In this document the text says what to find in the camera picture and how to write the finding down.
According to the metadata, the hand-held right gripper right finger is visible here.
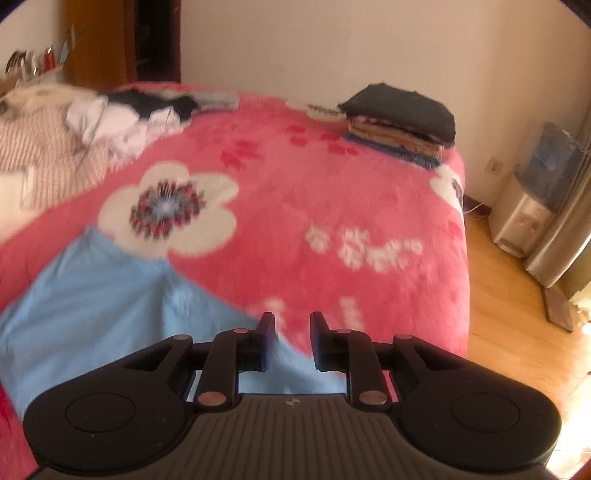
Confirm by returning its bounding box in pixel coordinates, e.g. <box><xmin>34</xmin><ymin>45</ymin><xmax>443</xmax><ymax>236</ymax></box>
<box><xmin>309</xmin><ymin>311</ymin><xmax>466</xmax><ymax>409</ymax></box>

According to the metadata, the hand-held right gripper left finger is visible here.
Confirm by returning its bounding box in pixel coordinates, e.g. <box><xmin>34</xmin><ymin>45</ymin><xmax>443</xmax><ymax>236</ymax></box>
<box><xmin>122</xmin><ymin>311</ymin><xmax>278</xmax><ymax>411</ymax></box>

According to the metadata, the light blue t-shirt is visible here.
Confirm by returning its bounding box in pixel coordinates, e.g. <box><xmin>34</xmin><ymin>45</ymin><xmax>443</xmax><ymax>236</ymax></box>
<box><xmin>0</xmin><ymin>225</ymin><xmax>348</xmax><ymax>418</ymax></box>

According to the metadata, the stack of folded clothes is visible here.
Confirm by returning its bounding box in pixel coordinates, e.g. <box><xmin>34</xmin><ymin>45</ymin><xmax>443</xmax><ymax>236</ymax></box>
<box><xmin>338</xmin><ymin>82</ymin><xmax>458</xmax><ymax>145</ymax></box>

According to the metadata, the pink floral blanket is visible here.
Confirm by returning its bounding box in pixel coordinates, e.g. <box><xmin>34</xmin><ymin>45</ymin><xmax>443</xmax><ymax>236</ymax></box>
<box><xmin>0</xmin><ymin>81</ymin><xmax>472</xmax><ymax>480</ymax></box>

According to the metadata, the blue folded garment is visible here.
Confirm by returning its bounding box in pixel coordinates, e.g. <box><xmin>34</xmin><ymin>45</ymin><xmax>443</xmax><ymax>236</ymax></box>
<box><xmin>342</xmin><ymin>133</ymin><xmax>443</xmax><ymax>171</ymax></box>

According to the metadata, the beige folded garment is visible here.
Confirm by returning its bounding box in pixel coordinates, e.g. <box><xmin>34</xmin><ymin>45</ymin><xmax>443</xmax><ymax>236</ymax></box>
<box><xmin>347</xmin><ymin>117</ymin><xmax>448</xmax><ymax>158</ymax></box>

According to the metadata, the white water dispenser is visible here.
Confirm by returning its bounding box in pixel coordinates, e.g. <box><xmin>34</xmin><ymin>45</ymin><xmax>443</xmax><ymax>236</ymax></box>
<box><xmin>488</xmin><ymin>170</ymin><xmax>556</xmax><ymax>258</ymax></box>

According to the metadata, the grey garment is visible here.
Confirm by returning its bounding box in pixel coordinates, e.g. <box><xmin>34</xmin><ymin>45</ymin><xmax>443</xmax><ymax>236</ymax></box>
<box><xmin>191</xmin><ymin>89</ymin><xmax>240</xmax><ymax>112</ymax></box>

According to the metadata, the white shirt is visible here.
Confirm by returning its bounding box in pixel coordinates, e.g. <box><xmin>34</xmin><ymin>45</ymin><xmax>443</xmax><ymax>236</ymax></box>
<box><xmin>64</xmin><ymin>95</ymin><xmax>182</xmax><ymax>163</ymax></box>

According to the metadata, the beige curtain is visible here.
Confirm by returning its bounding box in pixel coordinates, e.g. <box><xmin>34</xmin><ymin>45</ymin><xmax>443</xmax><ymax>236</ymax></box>
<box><xmin>523</xmin><ymin>150</ymin><xmax>591</xmax><ymax>291</ymax></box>

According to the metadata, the black garment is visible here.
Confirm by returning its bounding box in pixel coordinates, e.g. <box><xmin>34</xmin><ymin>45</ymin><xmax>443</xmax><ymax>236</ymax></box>
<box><xmin>102</xmin><ymin>89</ymin><xmax>200</xmax><ymax>124</ymax></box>

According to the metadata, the beige houndstooth blanket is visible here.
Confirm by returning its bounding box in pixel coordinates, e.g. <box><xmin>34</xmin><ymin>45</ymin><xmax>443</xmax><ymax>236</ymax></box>
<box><xmin>0</xmin><ymin>107</ymin><xmax>114</xmax><ymax>210</ymax></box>

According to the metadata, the cream fleece garment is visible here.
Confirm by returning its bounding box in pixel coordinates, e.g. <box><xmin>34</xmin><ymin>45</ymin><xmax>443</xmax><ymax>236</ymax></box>
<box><xmin>0</xmin><ymin>84</ymin><xmax>95</xmax><ymax>114</ymax></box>

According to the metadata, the wooden door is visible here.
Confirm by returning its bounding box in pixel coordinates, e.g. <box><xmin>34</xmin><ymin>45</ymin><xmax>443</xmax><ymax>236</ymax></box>
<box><xmin>60</xmin><ymin>0</ymin><xmax>140</xmax><ymax>95</ymax></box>

